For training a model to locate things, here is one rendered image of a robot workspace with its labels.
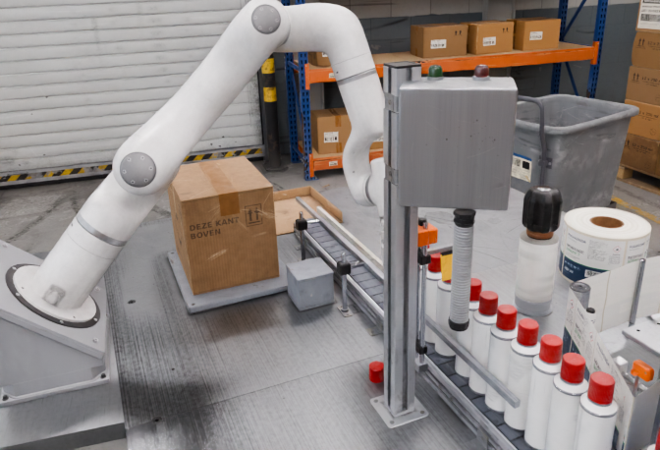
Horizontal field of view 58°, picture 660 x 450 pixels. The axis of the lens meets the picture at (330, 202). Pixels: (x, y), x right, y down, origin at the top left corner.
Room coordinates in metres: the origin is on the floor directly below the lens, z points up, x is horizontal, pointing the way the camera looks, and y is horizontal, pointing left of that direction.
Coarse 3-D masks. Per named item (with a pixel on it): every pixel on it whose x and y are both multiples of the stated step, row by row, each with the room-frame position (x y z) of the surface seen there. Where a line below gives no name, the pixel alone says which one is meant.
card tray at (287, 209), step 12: (276, 192) 2.09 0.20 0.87; (288, 192) 2.11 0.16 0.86; (300, 192) 2.13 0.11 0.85; (312, 192) 2.12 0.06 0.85; (276, 204) 2.05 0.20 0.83; (288, 204) 2.05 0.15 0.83; (312, 204) 2.04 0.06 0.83; (324, 204) 2.01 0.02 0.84; (276, 216) 1.94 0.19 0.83; (288, 216) 1.93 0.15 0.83; (336, 216) 1.91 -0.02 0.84; (276, 228) 1.83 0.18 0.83; (288, 228) 1.83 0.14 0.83
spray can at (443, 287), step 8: (440, 280) 1.06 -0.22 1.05; (448, 280) 1.04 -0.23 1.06; (440, 288) 1.04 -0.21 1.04; (448, 288) 1.03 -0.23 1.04; (440, 296) 1.04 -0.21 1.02; (448, 296) 1.03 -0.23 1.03; (440, 304) 1.04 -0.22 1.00; (448, 304) 1.03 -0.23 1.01; (440, 312) 1.04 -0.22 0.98; (448, 312) 1.03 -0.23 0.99; (440, 320) 1.04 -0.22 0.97; (448, 328) 1.03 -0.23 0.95; (456, 336) 1.03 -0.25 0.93; (440, 344) 1.04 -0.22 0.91; (440, 352) 1.04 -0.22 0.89; (448, 352) 1.03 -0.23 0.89
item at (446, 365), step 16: (320, 240) 1.63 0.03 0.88; (336, 240) 1.62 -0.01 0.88; (336, 256) 1.51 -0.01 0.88; (352, 256) 1.51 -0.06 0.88; (352, 272) 1.42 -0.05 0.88; (368, 272) 1.41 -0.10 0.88; (368, 288) 1.33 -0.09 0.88; (432, 352) 1.05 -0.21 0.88; (448, 368) 0.99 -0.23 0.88; (464, 384) 0.94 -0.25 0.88; (480, 400) 0.90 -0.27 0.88; (496, 416) 0.85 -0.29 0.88; (512, 432) 0.81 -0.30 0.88; (528, 448) 0.77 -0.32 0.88
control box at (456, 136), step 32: (416, 96) 0.87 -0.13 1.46; (448, 96) 0.86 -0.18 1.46; (480, 96) 0.85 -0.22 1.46; (512, 96) 0.84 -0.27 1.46; (416, 128) 0.87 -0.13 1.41; (448, 128) 0.86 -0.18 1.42; (480, 128) 0.85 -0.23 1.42; (512, 128) 0.84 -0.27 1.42; (416, 160) 0.87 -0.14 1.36; (448, 160) 0.86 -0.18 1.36; (480, 160) 0.85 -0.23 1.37; (512, 160) 0.84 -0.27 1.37; (416, 192) 0.87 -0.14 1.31; (448, 192) 0.86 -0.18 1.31; (480, 192) 0.85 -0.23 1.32
